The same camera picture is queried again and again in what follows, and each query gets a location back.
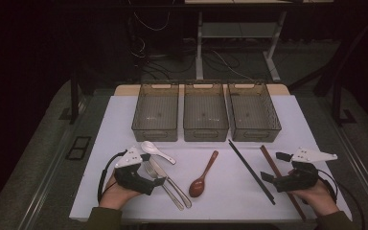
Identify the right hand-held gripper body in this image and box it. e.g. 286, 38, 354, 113
272, 147, 338, 194

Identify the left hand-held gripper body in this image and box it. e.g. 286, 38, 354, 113
114, 146, 156, 196

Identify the white ceramic spoon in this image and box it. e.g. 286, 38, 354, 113
140, 140, 176, 166

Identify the brown wooden spoon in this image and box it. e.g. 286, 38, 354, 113
188, 149, 219, 198

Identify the transparent brown plastic bin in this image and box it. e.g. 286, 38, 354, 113
227, 83, 282, 143
183, 83, 230, 143
131, 83, 180, 143

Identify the person's left hand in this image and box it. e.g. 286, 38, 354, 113
99, 173, 142, 210

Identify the person's right hand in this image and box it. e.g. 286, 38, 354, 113
287, 177, 340, 218

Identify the metal table knife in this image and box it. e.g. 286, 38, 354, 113
149, 156, 193, 209

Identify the white board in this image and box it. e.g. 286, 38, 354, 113
69, 95, 354, 223

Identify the black metal stand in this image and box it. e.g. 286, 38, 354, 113
330, 73, 358, 127
58, 68, 82, 126

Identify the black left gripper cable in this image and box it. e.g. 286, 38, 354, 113
97, 149, 128, 204

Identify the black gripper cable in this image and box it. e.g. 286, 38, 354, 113
315, 169, 365, 230
97, 149, 128, 204

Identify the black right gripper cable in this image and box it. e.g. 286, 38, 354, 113
315, 169, 365, 230

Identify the metal floor rail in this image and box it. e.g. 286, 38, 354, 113
336, 126, 368, 219
18, 127, 78, 230

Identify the black floor cable bundle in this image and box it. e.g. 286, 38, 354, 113
138, 52, 196, 81

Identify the white floor cable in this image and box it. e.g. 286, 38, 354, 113
212, 49, 254, 81

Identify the grey metal desk frame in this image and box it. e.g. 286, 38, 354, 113
184, 0, 334, 83

